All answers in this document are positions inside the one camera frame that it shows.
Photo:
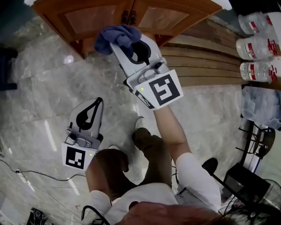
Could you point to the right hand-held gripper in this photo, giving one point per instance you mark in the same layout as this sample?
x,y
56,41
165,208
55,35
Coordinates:
x,y
164,90

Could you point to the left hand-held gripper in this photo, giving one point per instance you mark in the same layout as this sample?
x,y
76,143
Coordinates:
x,y
74,157

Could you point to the blue cloth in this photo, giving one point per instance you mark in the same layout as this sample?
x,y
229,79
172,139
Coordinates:
x,y
114,37

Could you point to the wooden cabinet door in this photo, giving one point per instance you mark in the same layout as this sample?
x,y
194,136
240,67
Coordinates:
x,y
162,17
87,19

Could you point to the person's left forearm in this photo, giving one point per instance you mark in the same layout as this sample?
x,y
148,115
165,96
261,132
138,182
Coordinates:
x,y
96,175

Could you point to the person's right forearm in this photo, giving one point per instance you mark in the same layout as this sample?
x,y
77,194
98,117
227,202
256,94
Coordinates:
x,y
169,129

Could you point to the wooden vanity cabinet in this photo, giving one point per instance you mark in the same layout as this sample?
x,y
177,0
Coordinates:
x,y
55,26

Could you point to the person's left white shoe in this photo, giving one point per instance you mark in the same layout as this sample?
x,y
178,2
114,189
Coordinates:
x,y
114,146

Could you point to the person's white shoe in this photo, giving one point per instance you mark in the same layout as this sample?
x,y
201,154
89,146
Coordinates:
x,y
139,120
114,146

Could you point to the person's right white shoe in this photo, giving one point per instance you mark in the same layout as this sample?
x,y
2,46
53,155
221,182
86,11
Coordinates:
x,y
139,120

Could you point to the person's left leg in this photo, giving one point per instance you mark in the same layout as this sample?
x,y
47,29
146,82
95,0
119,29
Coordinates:
x,y
114,171

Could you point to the person's leg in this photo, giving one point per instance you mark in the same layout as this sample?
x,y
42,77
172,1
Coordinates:
x,y
114,171
153,153

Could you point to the wooden slatted platform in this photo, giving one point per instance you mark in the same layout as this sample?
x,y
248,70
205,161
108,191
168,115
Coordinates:
x,y
197,70

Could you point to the person's right leg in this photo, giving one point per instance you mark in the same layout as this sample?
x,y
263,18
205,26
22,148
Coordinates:
x,y
153,153

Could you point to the clear water jug red cap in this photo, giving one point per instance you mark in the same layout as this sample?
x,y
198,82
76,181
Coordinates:
x,y
248,23
243,48
248,71

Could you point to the black bag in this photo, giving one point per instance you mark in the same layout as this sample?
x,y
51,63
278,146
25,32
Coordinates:
x,y
36,216

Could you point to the person's white shirt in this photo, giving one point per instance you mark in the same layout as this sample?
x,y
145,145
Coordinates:
x,y
197,180

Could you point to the black floor fan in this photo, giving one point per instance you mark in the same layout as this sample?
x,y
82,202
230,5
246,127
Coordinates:
x,y
209,165

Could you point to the black metal chair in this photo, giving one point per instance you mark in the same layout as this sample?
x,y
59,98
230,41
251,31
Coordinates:
x,y
269,140

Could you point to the black metal box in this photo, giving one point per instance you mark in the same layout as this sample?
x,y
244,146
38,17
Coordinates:
x,y
246,182

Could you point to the white table black frame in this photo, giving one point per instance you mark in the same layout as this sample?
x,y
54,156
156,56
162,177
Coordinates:
x,y
7,68

